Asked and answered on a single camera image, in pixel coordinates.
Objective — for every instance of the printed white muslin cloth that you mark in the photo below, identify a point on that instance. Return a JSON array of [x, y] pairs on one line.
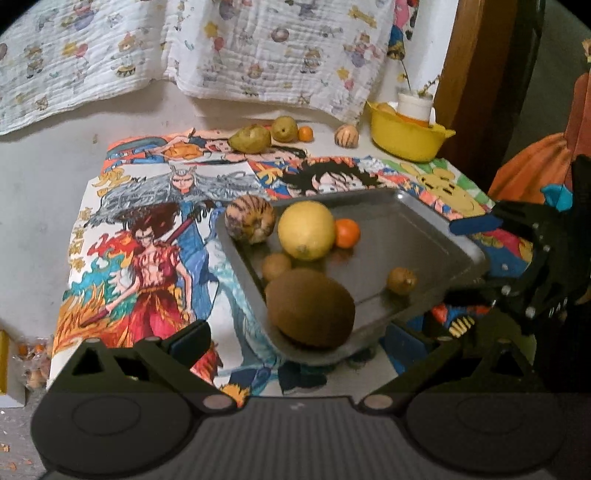
[[277, 50], [74, 60]]

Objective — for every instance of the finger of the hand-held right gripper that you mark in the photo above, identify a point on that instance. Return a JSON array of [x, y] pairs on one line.
[[478, 224], [466, 300]]

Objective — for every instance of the metal tray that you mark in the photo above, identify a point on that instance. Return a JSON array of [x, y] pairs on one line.
[[397, 240]]

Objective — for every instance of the yellow bear drawing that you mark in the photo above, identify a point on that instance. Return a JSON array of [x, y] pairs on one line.
[[443, 184]]

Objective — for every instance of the clear snack bag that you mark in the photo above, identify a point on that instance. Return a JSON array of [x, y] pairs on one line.
[[34, 364]]

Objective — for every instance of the green pear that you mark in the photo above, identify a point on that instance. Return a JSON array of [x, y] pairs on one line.
[[284, 129], [250, 139]]

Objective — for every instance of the brown kiwi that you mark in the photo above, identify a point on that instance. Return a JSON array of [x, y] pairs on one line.
[[309, 308]]

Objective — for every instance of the small brown round fruit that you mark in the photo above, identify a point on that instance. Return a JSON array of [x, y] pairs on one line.
[[277, 266], [401, 281]]

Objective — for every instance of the black-haired cartoon boy drawing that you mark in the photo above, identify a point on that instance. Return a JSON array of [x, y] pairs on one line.
[[332, 177]]

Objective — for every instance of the fire warrior drawing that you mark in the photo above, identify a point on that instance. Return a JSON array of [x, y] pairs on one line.
[[147, 258]]

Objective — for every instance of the twig with yellow buds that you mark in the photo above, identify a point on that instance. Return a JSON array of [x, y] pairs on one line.
[[408, 78]]

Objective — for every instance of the wooden door frame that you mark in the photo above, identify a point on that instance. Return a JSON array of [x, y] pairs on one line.
[[461, 83]]

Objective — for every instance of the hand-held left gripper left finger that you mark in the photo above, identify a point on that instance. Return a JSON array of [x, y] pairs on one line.
[[191, 342]]

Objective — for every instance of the orange and blue cloth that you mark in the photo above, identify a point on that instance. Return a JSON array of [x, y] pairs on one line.
[[545, 161]]

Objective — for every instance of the small orange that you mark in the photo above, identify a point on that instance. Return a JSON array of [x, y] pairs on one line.
[[305, 134], [348, 233]]

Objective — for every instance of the white jar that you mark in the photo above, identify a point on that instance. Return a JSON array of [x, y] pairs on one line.
[[414, 106]]

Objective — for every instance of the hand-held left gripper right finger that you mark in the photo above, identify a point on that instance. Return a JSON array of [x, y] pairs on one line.
[[401, 350]]

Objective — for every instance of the yellow lemon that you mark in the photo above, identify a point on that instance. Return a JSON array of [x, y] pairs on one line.
[[306, 230]]

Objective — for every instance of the pale striped melon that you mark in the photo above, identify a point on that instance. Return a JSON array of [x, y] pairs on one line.
[[347, 136]]

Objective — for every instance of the yellow plastic bowl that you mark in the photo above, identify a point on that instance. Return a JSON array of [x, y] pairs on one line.
[[406, 141]]

